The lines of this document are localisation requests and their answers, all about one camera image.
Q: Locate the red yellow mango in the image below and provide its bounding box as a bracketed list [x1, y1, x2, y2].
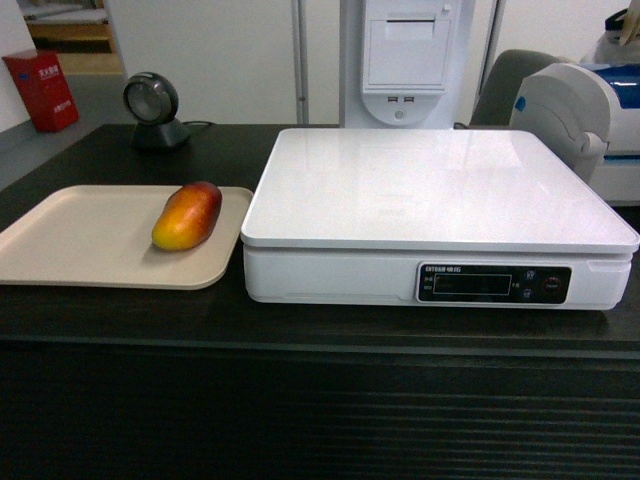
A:
[151, 181, 222, 251]

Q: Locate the white checkout scale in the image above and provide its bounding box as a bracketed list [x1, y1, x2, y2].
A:
[241, 129, 639, 310]

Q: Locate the black checkout counter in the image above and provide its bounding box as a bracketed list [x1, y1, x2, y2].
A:
[1, 125, 639, 479]

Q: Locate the white receipt printer kiosk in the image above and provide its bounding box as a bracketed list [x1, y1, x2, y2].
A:
[339, 0, 475, 129]

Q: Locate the grey chair back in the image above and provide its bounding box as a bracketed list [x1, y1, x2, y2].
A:
[469, 49, 572, 128]

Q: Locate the black barcode scanner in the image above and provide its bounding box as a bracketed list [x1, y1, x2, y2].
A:
[123, 72, 191, 152]

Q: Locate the white metal pole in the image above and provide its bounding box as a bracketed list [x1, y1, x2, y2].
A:
[291, 0, 309, 125]

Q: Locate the beige plastic tray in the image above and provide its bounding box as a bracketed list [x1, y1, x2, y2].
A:
[1, 185, 252, 290]

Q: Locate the white label printer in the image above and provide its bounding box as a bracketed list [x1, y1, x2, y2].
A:
[510, 63, 638, 197]

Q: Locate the red fire extinguisher box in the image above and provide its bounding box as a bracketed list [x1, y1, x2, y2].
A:
[2, 49, 79, 133]

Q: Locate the blue white machine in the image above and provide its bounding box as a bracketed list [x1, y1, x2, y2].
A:
[580, 8, 639, 206]

